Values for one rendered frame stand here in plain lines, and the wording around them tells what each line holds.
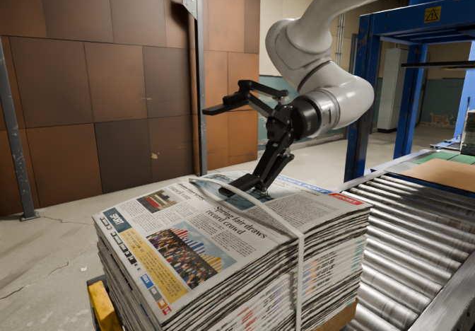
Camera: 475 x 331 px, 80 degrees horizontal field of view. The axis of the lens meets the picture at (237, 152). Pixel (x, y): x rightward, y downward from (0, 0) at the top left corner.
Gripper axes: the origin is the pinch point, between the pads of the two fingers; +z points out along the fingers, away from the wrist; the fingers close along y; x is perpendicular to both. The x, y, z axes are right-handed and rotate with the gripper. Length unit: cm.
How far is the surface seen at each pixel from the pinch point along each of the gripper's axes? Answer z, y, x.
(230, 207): 1.8, 8.4, -2.7
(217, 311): 13.4, 10.7, -15.0
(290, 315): 3.3, 20.0, -15.2
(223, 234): 7.1, 7.7, -8.2
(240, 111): -222, 73, 288
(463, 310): -31, 40, -27
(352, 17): -529, -31, 295
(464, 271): -45, 42, -23
